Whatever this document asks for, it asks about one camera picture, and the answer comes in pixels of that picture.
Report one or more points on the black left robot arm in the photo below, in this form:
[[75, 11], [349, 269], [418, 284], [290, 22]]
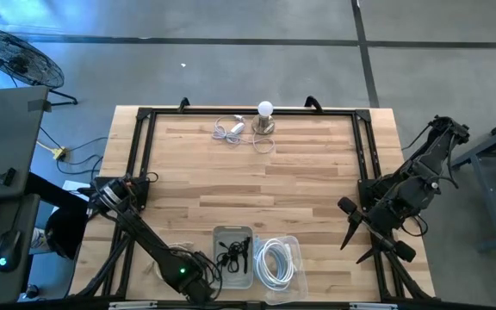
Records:
[[144, 234]]

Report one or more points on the white paper sheet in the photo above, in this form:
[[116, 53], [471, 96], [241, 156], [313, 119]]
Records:
[[73, 186]]

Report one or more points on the left clear plastic container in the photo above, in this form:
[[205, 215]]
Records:
[[231, 280]]

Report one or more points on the black aluminium frame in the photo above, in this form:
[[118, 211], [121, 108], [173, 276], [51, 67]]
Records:
[[252, 111]]

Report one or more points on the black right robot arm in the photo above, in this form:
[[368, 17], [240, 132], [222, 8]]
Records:
[[424, 172]]

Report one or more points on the blue-grey metal table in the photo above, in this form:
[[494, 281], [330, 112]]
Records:
[[485, 172]]

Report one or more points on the small black desk clamp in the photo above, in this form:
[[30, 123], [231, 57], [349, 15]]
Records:
[[4, 177]]

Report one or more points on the black floor fan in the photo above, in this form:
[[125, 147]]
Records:
[[17, 60]]

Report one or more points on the clear plastic bin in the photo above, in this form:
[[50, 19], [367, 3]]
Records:
[[301, 293]]

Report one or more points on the grey tape strip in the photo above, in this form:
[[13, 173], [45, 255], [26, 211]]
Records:
[[39, 105]]

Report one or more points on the grey desk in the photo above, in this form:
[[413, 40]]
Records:
[[7, 129]]

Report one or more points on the silver aluminium bar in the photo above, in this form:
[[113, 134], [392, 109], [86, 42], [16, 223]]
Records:
[[132, 305], [373, 306]]

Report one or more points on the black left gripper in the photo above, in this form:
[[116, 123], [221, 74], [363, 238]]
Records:
[[198, 293]]

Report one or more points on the white bulb table lamp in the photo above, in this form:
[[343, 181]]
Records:
[[265, 108]]

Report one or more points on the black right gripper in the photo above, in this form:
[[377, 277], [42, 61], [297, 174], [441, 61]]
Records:
[[381, 226]]

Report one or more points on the black office chair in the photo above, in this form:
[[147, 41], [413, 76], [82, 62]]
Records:
[[65, 232]]

